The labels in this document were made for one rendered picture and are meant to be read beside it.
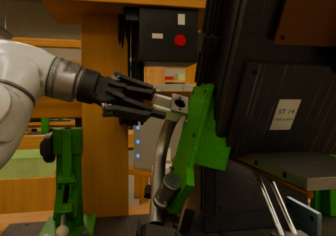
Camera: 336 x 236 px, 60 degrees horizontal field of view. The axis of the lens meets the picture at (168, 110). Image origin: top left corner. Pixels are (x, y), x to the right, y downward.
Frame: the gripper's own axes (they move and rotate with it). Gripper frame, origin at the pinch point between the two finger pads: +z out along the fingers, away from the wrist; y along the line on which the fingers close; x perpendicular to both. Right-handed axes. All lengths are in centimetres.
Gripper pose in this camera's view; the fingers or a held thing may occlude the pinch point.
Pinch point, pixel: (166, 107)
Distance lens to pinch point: 67.9
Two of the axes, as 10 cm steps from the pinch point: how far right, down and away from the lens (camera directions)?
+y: 0.6, -7.1, 7.0
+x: -3.1, 6.5, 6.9
